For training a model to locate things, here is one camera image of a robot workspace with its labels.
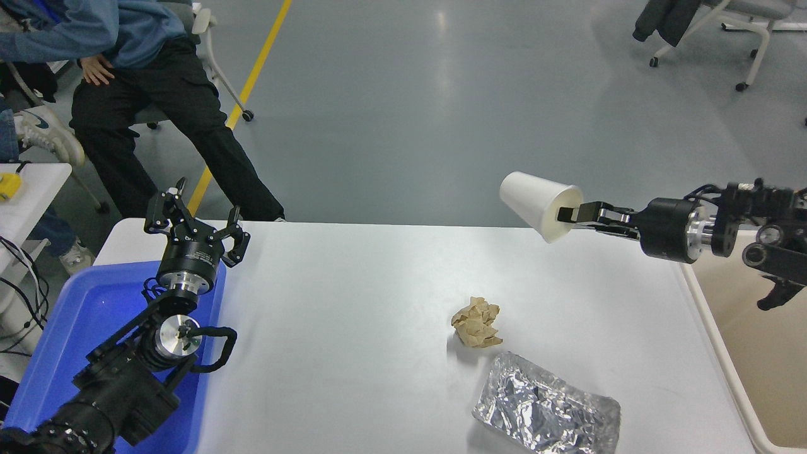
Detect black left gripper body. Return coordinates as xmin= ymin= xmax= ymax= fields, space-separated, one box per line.
xmin=156 ymin=224 xmax=226 ymax=284

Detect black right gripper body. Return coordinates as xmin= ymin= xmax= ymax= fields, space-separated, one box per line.
xmin=634 ymin=197 xmax=694 ymax=262

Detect white paper cup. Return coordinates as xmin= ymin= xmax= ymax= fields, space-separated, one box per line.
xmin=499 ymin=171 xmax=584 ymax=245

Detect crumpled tan paper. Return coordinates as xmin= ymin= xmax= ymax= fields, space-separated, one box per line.
xmin=451 ymin=296 xmax=504 ymax=349

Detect seated person's right hand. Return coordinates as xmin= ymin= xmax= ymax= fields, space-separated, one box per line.
xmin=81 ymin=54 xmax=115 ymax=86

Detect blue plastic tray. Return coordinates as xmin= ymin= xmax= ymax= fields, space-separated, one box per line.
xmin=3 ymin=260 xmax=228 ymax=454

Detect white side table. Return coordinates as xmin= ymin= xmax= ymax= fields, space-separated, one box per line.
xmin=0 ymin=164 xmax=73 ymax=253

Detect seated person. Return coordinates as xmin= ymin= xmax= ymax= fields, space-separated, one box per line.
xmin=0 ymin=0 xmax=286 ymax=222

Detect person with white shoes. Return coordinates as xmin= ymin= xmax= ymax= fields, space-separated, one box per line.
xmin=0 ymin=95 xmax=95 ymax=276

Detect white office chair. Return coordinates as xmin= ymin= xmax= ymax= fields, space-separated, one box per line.
xmin=136 ymin=3 xmax=255 ymax=130

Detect large pale bin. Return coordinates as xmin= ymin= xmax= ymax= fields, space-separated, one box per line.
xmin=678 ymin=228 xmax=807 ymax=454

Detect black garment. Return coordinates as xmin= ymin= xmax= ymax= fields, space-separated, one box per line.
xmin=0 ymin=62 xmax=57 ymax=105

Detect silver foil tray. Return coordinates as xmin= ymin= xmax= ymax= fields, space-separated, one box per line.
xmin=472 ymin=352 xmax=622 ymax=454

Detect dark jacket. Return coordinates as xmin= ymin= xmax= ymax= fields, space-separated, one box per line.
xmin=632 ymin=0 xmax=702 ymax=46

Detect white chair with grey seat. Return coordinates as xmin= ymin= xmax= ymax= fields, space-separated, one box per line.
xmin=648 ymin=0 xmax=807 ymax=91

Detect black cables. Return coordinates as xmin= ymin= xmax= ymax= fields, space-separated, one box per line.
xmin=0 ymin=236 xmax=50 ymax=359

